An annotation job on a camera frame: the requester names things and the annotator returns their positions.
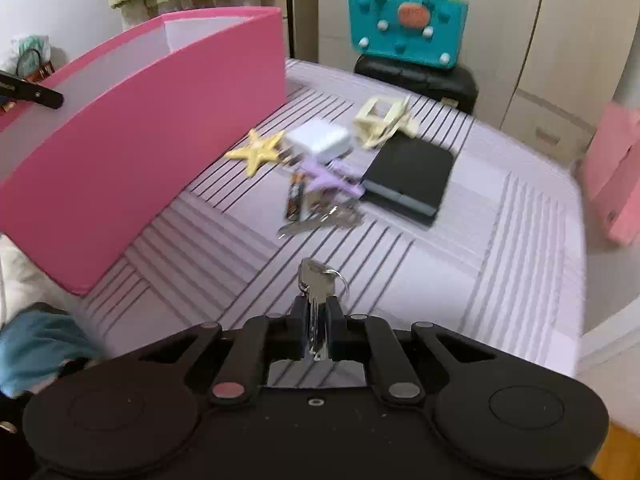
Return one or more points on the white power adapter plug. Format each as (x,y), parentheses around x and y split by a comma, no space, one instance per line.
(319,139)

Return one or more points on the yellow starfish ornament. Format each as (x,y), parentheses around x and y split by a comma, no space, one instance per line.
(257,151)

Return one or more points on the purple plastic clip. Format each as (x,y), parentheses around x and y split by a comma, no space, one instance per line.
(320,178)

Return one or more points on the black suitcase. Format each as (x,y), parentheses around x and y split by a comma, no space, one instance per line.
(455,87)

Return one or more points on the silver keys on bed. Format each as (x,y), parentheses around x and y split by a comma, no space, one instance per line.
(340,215)

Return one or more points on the pink paper bag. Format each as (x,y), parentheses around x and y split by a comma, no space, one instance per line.
(610,174)

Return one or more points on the teal felt handbag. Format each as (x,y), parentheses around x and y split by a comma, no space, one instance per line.
(424,32)

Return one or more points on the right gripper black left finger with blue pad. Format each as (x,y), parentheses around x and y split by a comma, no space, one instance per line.
(261,341)

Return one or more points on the black rectangular flat case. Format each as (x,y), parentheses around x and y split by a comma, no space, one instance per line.
(409,176)

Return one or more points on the large pink storage box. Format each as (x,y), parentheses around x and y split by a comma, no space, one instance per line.
(143,115)

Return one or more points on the clutter of bags on nightstand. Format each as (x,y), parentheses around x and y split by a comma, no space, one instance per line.
(29,58)

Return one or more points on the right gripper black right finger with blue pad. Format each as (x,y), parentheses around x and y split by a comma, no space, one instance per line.
(370,341)

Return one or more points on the white wardrobe cabinet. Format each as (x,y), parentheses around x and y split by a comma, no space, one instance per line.
(547,69)

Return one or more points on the black gold AA battery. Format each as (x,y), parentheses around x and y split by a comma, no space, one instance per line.
(295,201)

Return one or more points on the cream plastic hair claw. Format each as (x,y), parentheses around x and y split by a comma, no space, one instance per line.
(380,118)

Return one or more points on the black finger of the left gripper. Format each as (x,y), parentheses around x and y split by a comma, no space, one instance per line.
(17,89)

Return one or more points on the silver key bunch with ring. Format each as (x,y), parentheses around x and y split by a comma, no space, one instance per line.
(316,281)

